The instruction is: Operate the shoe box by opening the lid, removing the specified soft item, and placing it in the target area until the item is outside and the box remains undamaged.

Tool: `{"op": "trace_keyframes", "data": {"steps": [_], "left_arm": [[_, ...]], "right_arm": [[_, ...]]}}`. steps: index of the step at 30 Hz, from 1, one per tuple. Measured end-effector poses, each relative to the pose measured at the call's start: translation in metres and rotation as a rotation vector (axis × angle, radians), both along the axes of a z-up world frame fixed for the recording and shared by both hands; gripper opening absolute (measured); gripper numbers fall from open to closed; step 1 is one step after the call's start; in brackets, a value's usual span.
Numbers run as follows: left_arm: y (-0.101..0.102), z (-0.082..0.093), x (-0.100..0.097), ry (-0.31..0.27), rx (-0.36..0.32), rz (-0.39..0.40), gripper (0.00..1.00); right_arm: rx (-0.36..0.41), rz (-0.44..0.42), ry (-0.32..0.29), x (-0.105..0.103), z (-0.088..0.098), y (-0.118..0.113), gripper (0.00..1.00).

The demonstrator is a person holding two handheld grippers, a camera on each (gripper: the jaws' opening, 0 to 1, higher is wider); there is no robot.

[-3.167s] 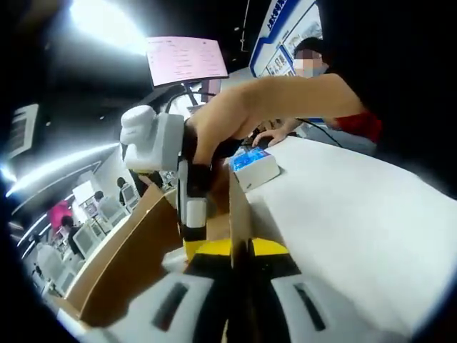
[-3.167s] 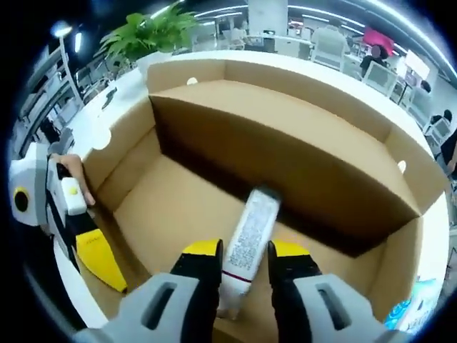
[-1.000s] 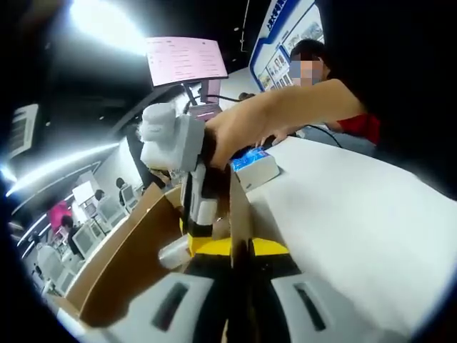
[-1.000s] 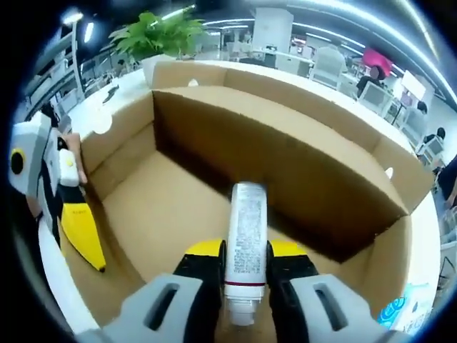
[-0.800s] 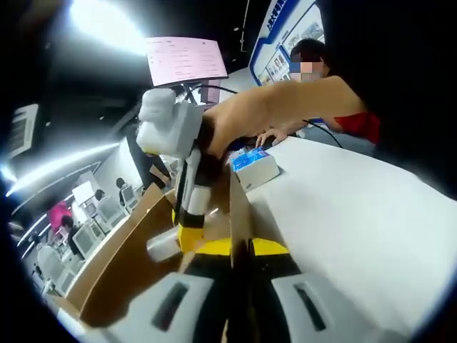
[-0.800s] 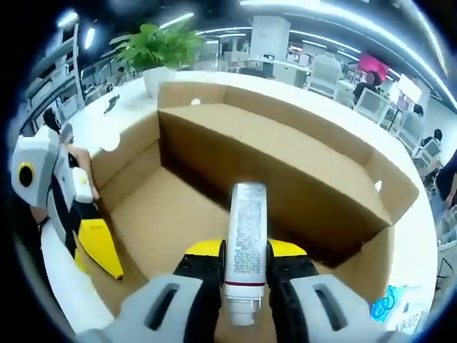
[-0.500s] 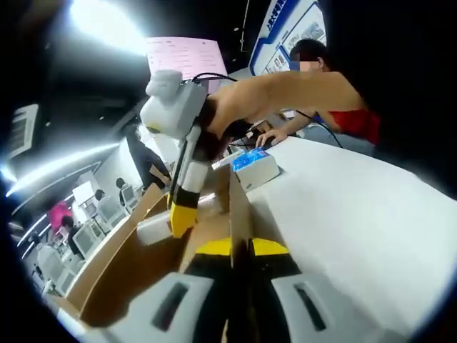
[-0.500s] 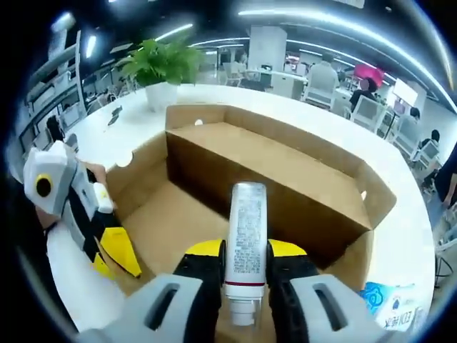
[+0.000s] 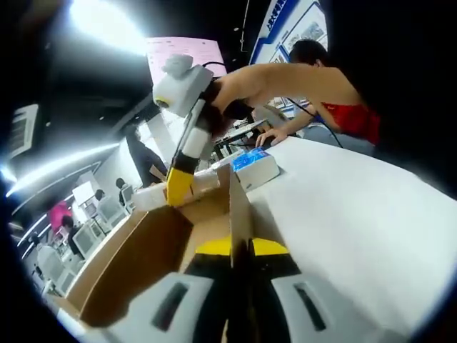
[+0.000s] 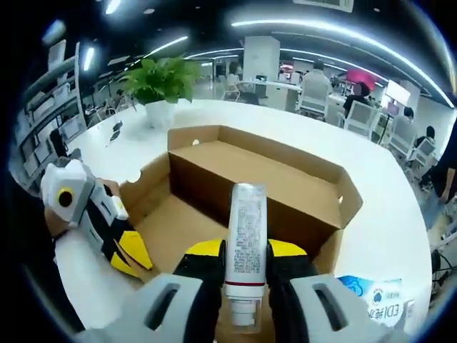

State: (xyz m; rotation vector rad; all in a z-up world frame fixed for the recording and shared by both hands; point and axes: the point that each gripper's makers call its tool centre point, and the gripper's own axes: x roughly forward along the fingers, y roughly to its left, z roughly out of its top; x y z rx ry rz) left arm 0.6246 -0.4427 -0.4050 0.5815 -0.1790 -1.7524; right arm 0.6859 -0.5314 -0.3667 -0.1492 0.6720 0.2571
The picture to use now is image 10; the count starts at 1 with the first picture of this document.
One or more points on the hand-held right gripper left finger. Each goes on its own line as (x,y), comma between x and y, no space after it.
(171,311)

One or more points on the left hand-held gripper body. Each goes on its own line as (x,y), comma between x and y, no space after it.
(75,178)

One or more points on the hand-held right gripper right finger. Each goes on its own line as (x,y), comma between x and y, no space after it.
(321,311)

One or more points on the soft blue wet wipes pack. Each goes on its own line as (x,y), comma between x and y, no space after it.
(385,303)

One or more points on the white plastic tube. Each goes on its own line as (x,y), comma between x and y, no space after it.
(246,232)

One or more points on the brown cardboard shoe box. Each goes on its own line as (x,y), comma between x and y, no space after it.
(267,168)

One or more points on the person's left hand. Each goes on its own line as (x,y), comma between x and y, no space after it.
(57,225)

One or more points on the small black table object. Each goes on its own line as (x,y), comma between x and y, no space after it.
(116,135)

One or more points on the white storage shelf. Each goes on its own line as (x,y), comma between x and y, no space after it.
(79,89)

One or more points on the black tripod stand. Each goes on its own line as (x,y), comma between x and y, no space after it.
(435,259)

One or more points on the green plant in white pot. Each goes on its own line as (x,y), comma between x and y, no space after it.
(160,82)

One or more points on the row of white office chairs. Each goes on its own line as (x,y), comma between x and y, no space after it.
(360,114)

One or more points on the pale pink screen on stand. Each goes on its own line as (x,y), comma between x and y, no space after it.
(398,91)

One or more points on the curved ceiling light strip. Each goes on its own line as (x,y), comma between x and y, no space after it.
(250,23)

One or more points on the magenta display screen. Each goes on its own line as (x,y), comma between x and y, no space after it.
(360,76)

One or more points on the ceiling air conditioner vent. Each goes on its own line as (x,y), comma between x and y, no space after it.
(321,4)

